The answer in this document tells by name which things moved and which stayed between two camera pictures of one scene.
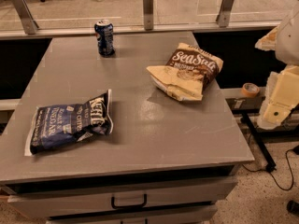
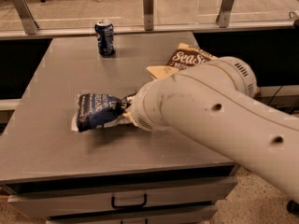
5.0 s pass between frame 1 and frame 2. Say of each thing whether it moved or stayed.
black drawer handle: stayed
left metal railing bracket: stayed
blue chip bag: moved
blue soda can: stayed
